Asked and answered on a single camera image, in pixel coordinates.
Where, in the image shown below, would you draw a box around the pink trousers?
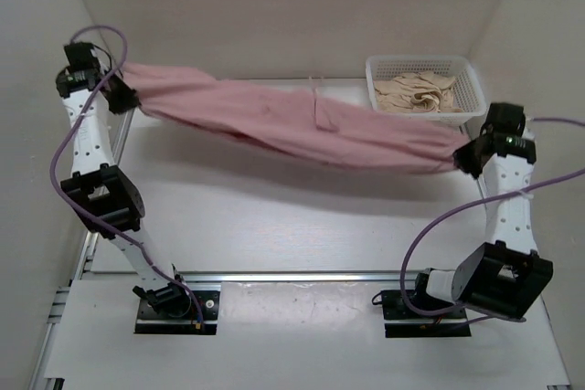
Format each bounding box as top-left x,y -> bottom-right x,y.
123,63 -> 468,174

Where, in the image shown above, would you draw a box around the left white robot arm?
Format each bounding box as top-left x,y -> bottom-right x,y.
56,42 -> 197,319

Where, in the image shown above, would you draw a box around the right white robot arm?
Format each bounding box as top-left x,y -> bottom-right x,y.
410,103 -> 553,321

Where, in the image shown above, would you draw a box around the beige trousers in basket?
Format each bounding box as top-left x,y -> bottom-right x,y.
373,71 -> 462,113

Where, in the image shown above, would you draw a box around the white plastic basket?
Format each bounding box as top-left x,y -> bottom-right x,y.
366,55 -> 487,128

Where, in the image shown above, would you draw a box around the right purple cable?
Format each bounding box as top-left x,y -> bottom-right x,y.
399,116 -> 585,321

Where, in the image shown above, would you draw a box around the purple cable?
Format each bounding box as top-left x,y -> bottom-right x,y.
48,25 -> 205,322
399,116 -> 585,321

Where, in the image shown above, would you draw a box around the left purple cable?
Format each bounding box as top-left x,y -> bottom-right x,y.
48,25 -> 205,322

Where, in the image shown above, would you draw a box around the aluminium front rail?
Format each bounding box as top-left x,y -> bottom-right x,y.
185,270 -> 399,283

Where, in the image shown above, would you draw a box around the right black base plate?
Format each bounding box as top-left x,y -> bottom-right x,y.
371,290 -> 471,340

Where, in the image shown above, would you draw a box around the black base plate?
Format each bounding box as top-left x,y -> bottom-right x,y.
134,289 -> 221,336
371,290 -> 471,340

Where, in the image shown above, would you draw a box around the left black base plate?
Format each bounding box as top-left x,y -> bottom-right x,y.
134,289 -> 221,336

